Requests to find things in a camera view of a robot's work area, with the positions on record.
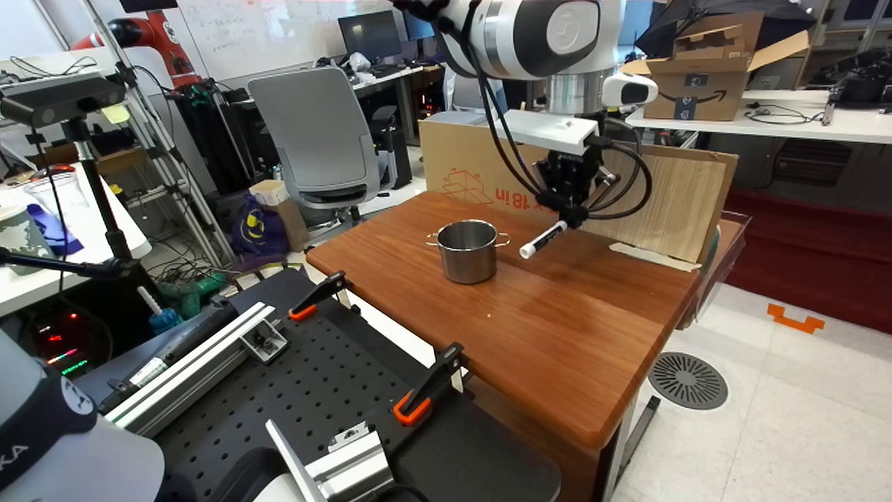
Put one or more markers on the white side table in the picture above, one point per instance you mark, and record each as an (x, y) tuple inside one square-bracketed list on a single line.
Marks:
[(64, 233)]

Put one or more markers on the black and white marker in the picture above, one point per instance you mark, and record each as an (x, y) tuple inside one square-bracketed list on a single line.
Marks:
[(540, 240)]

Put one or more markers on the blue cloth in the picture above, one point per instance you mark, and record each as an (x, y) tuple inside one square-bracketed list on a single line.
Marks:
[(54, 230)]

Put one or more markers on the white work table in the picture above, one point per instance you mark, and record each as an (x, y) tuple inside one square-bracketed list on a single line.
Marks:
[(836, 127)]

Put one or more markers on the pale corrugated cardboard sheet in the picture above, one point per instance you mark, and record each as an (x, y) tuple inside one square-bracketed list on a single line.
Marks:
[(682, 204)]

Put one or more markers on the aluminium rail with bracket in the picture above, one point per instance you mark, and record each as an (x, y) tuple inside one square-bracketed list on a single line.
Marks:
[(197, 364)]

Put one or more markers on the small steel pot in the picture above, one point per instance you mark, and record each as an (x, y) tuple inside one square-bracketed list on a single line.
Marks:
[(465, 263)]

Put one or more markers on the black unit with red lights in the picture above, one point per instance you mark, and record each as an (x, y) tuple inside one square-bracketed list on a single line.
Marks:
[(64, 335)]

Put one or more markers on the grey office chair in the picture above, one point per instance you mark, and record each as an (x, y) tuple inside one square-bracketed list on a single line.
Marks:
[(309, 130)]

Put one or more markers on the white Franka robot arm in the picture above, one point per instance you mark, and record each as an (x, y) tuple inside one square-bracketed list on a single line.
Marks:
[(518, 37)]

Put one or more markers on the black tripod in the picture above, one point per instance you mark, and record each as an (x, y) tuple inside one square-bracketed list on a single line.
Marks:
[(105, 212)]

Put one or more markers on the black equipment case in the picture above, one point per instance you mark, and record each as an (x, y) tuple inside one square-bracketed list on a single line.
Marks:
[(223, 140)]

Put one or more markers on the black perforated breadboard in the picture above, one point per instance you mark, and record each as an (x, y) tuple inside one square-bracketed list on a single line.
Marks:
[(308, 392)]

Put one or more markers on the open smile logo cardboard box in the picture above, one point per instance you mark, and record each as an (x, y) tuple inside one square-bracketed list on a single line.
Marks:
[(696, 94)]

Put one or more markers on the aluminium extrusion rail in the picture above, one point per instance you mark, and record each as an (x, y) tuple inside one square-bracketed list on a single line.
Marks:
[(338, 465)]

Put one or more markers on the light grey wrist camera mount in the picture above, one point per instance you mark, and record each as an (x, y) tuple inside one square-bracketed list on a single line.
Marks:
[(518, 130)]

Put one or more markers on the grey camera on tripod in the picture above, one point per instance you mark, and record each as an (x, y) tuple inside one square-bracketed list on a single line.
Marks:
[(58, 97)]

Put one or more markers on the black computer monitor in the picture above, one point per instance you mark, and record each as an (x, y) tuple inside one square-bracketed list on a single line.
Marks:
[(370, 37)]

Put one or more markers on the black orange bar clamp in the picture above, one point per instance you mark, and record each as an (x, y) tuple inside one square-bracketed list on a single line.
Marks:
[(422, 392), (315, 297)]

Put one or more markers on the metal shelf rack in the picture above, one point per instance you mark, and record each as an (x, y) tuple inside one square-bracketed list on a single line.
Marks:
[(171, 169)]

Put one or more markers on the white robot base link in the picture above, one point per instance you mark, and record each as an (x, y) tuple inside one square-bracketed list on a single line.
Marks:
[(64, 455)]

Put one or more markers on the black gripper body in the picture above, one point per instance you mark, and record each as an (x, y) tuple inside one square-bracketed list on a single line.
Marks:
[(571, 177)]

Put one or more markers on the brown cardboard panel red print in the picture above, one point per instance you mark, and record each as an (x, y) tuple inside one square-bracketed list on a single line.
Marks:
[(462, 169)]

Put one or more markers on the red machine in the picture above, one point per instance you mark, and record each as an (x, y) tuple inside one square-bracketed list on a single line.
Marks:
[(156, 37)]

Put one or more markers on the purple bag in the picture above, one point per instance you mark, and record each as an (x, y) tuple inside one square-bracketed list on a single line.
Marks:
[(252, 226)]

